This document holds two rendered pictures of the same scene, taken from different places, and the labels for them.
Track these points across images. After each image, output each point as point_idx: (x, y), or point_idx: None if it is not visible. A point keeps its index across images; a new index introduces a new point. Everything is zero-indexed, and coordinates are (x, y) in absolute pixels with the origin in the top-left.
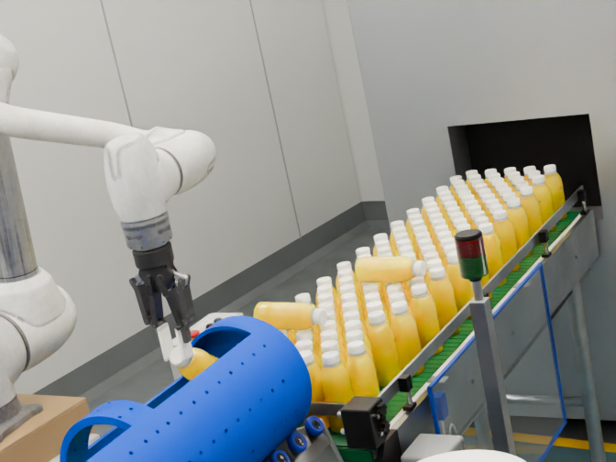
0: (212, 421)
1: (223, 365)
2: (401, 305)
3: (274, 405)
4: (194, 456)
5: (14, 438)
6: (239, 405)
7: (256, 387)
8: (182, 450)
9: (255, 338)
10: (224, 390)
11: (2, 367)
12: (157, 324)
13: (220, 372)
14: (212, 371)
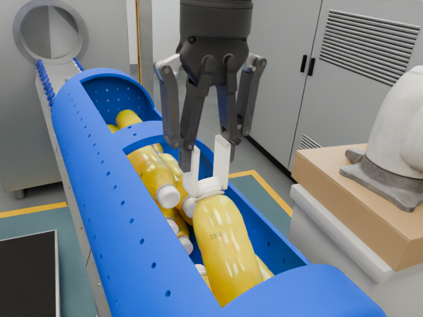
0: (97, 212)
1: (155, 231)
2: None
3: None
4: (82, 199)
5: (342, 181)
6: (108, 256)
7: (124, 290)
8: (84, 182)
9: (204, 311)
10: (121, 228)
11: (400, 138)
12: (221, 131)
13: (145, 224)
14: (149, 213)
